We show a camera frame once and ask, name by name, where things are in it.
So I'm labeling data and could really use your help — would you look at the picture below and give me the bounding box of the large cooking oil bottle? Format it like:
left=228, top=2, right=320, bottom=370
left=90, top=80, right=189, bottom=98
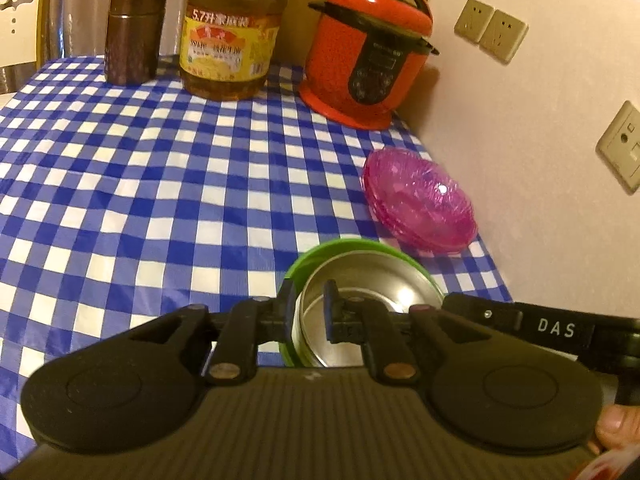
left=179, top=0, right=297, bottom=101

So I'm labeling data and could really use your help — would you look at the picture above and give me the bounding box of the person's right hand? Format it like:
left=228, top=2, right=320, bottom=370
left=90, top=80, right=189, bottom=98
left=594, top=404, right=640, bottom=455

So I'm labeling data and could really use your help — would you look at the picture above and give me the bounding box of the beige round-port wall socket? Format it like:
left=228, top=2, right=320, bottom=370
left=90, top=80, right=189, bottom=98
left=596, top=101, right=640, bottom=194

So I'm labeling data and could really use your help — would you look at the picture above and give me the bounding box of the red electric pressure cooker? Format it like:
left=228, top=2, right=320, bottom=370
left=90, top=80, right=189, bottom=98
left=298, top=0, right=441, bottom=130

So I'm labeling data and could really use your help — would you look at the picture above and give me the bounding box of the white chair back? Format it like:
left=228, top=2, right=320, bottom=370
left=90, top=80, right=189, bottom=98
left=0, top=0, right=51, bottom=97

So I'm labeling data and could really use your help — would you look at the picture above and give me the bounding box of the green steel-lined bowl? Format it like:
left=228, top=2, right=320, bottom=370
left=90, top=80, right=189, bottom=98
left=283, top=239, right=447, bottom=368

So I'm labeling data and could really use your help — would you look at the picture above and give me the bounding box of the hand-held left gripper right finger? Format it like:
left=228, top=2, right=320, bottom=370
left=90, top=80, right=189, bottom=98
left=322, top=280, right=495, bottom=387

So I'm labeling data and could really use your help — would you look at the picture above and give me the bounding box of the grey curtain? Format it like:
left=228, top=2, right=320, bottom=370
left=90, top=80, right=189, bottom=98
left=0, top=0, right=193, bottom=92

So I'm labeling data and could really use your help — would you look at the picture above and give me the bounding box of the blue white checkered tablecloth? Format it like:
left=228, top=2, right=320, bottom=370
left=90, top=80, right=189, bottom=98
left=0, top=55, right=514, bottom=463

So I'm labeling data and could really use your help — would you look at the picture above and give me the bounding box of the dark brown canister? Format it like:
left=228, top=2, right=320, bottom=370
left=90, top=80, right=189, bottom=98
left=104, top=0, right=170, bottom=86

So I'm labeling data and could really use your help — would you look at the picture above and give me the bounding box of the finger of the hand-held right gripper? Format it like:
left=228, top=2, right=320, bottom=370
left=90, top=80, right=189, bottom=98
left=442, top=293, right=525, bottom=342

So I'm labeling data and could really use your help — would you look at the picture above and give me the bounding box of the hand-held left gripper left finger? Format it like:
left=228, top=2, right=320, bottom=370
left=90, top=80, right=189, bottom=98
left=127, top=277, right=299, bottom=387

